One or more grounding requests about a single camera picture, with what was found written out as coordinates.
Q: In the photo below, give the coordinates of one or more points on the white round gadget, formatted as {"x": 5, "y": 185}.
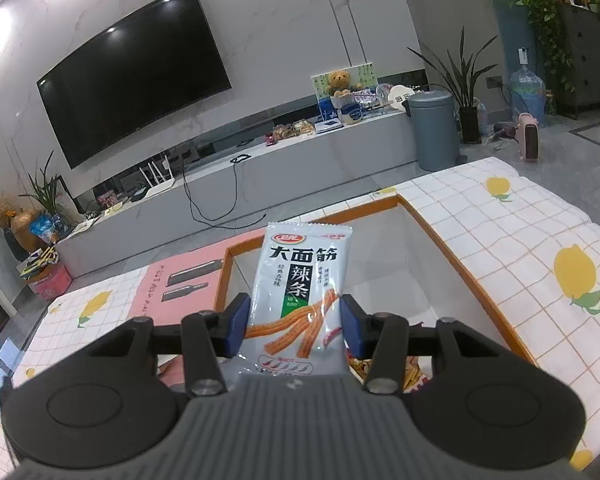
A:
{"x": 401, "y": 97}

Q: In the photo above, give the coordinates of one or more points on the snack pile on console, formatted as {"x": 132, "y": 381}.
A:
{"x": 290, "y": 132}

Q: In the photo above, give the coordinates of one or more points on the white papers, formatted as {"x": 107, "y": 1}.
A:
{"x": 86, "y": 225}

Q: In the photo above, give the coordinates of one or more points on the snake plant in black pot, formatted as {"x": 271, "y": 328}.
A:
{"x": 470, "y": 127}

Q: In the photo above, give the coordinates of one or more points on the blue and white bag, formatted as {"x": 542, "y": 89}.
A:
{"x": 342, "y": 110}

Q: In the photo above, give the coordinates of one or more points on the pink space heater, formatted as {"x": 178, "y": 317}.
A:
{"x": 529, "y": 140}

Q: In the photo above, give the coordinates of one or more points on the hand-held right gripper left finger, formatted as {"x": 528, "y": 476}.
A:
{"x": 237, "y": 322}

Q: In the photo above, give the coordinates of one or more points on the blue snack bag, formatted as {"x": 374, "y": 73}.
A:
{"x": 45, "y": 227}

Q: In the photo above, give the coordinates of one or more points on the white spicy strips packet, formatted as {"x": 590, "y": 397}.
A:
{"x": 295, "y": 285}

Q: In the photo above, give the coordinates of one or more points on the pink printed card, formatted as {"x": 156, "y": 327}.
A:
{"x": 110, "y": 199}

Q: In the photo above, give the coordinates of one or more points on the gold vase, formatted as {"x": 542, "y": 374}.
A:
{"x": 25, "y": 230}

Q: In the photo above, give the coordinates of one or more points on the small clear bottle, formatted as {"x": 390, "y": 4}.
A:
{"x": 481, "y": 117}

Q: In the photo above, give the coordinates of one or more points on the blue water jug with pump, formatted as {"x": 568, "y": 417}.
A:
{"x": 527, "y": 95}

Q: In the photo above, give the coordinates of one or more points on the white flat scale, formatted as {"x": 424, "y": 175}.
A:
{"x": 328, "y": 126}

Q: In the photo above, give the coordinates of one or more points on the white router with antennas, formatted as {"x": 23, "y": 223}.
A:
{"x": 160, "y": 190}

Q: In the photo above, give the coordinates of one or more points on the pink flat box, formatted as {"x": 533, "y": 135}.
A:
{"x": 190, "y": 265}

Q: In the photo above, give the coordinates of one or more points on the black set-top box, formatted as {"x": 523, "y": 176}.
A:
{"x": 139, "y": 195}

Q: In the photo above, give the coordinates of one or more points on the wall outlet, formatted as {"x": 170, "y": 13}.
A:
{"x": 494, "y": 82}

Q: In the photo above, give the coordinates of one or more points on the hair dryer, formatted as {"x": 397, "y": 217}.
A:
{"x": 505, "y": 132}

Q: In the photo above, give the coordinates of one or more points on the brown teddy bear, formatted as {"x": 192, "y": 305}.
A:
{"x": 339, "y": 82}

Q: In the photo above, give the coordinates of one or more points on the dark drawer cabinet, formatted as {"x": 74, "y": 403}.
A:
{"x": 595, "y": 50}

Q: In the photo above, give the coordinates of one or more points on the long-leaf green plant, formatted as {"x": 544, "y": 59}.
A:
{"x": 47, "y": 190}

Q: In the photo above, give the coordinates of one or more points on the heap of boxed snack packets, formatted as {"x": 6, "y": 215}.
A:
{"x": 415, "y": 372}

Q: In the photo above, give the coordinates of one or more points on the orange cardboard box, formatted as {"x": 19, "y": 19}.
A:
{"x": 390, "y": 240}

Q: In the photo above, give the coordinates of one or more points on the black flat television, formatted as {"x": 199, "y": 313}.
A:
{"x": 130, "y": 70}

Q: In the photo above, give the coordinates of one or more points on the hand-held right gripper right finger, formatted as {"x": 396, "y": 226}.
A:
{"x": 352, "y": 325}

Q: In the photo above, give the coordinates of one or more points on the lemon print checked tablecloth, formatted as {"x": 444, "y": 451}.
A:
{"x": 505, "y": 240}

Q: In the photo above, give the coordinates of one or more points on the grey-blue trash can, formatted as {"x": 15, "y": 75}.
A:
{"x": 435, "y": 135}

